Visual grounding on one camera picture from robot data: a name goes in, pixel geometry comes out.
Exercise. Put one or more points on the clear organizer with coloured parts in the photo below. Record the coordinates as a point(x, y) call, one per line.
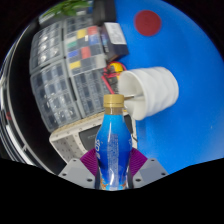
point(85, 50)

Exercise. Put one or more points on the thin stirrer in cup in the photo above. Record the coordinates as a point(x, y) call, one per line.
point(133, 96)

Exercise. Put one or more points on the white ribbed cup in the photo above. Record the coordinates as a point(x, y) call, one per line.
point(156, 88)

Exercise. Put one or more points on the blue drink bottle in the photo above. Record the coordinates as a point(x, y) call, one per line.
point(112, 150)

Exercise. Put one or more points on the beige perforated tray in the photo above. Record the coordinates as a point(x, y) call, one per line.
point(65, 141)

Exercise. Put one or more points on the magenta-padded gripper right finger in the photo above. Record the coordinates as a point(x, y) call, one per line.
point(150, 170)

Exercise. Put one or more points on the flat round red coaster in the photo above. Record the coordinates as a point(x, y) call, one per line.
point(147, 23)

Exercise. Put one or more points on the flat black case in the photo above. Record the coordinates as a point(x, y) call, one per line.
point(104, 11)

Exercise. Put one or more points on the yellow multimeter with red leads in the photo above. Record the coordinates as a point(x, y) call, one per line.
point(115, 68)

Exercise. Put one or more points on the black box with white label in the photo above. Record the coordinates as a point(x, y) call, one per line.
point(115, 41)

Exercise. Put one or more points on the grey small-parts drawer cabinet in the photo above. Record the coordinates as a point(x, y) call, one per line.
point(46, 48)
point(53, 96)
point(78, 23)
point(90, 90)

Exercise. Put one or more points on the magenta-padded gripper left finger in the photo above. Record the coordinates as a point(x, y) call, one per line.
point(75, 171)

